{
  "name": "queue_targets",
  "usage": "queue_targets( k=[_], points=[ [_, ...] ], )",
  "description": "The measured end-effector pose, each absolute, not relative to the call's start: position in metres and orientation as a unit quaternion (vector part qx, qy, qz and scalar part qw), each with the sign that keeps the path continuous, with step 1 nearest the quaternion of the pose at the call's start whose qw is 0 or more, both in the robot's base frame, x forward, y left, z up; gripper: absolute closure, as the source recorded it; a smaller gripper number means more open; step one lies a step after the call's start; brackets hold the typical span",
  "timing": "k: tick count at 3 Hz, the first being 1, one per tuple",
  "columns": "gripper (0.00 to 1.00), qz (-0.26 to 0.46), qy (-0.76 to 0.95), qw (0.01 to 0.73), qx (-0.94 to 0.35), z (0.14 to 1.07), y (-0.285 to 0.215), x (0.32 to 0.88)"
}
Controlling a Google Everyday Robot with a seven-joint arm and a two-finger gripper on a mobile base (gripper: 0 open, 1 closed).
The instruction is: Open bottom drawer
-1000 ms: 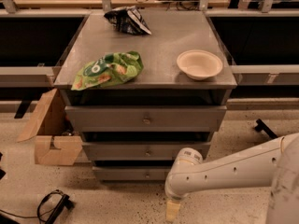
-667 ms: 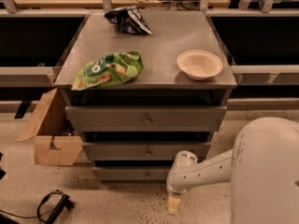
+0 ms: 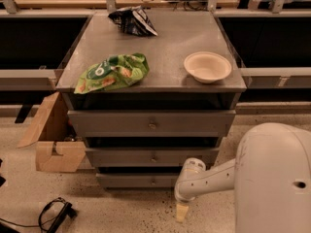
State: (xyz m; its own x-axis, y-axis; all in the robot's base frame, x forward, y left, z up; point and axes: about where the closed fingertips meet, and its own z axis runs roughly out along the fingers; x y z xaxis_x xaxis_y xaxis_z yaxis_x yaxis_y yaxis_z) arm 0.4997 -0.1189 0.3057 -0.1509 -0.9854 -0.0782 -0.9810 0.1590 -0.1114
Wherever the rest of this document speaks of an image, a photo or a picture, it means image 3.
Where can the grey bottom drawer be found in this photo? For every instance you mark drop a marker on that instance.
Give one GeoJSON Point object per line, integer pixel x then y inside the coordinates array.
{"type": "Point", "coordinates": [137, 181]}

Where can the white paper bowl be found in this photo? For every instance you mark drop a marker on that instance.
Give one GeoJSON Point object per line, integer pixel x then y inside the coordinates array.
{"type": "Point", "coordinates": [207, 67]}

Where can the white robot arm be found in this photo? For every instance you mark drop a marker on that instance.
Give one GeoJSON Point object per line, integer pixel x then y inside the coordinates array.
{"type": "Point", "coordinates": [270, 177]}

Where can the grey top drawer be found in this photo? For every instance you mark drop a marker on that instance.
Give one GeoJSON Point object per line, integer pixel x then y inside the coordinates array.
{"type": "Point", "coordinates": [147, 123]}

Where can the brown cardboard box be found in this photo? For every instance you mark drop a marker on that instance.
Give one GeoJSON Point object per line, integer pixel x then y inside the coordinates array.
{"type": "Point", "coordinates": [50, 132]}

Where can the grey middle drawer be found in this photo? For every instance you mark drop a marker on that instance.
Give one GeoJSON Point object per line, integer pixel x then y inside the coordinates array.
{"type": "Point", "coordinates": [148, 157]}

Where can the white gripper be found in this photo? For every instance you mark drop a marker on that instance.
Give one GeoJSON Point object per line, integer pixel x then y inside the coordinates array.
{"type": "Point", "coordinates": [185, 193]}

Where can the grey drawer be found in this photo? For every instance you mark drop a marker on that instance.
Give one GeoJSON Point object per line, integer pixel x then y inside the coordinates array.
{"type": "Point", "coordinates": [137, 181]}
{"type": "Point", "coordinates": [147, 123]}
{"type": "Point", "coordinates": [148, 157]}

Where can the green chip bag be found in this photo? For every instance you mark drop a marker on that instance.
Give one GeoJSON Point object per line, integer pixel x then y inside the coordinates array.
{"type": "Point", "coordinates": [115, 72]}

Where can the black crumpled snack bag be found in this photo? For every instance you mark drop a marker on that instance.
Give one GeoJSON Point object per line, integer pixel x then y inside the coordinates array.
{"type": "Point", "coordinates": [134, 21]}

